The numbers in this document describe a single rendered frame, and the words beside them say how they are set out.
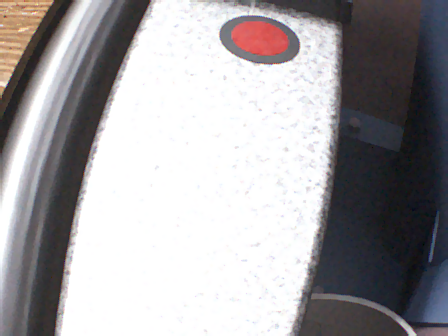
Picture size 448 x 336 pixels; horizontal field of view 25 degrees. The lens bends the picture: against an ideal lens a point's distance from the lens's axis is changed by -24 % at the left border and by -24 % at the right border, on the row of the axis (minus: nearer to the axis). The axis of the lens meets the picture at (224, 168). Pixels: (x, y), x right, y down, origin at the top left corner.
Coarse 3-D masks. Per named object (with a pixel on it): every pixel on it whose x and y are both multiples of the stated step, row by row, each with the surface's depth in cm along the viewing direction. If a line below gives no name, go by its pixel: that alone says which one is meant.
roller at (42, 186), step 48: (96, 0) 46; (48, 48) 44; (96, 48) 45; (48, 96) 42; (0, 144) 41; (48, 144) 41; (0, 192) 39; (48, 192) 40; (0, 240) 37; (48, 240) 39; (0, 288) 36
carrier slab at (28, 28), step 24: (0, 0) 44; (24, 0) 44; (48, 0) 44; (0, 24) 43; (24, 24) 43; (48, 24) 45; (0, 48) 42; (24, 48) 42; (0, 72) 41; (0, 96) 40; (0, 120) 41
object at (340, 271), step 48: (432, 0) 119; (432, 48) 125; (432, 96) 130; (384, 144) 149; (432, 144) 135; (336, 192) 157; (384, 192) 154; (432, 192) 140; (336, 240) 156; (384, 240) 155; (432, 240) 138; (336, 288) 150; (384, 288) 150; (432, 288) 150
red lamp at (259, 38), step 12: (240, 24) 46; (252, 24) 46; (264, 24) 46; (240, 36) 46; (252, 36) 46; (264, 36) 46; (276, 36) 46; (252, 48) 45; (264, 48) 45; (276, 48) 45
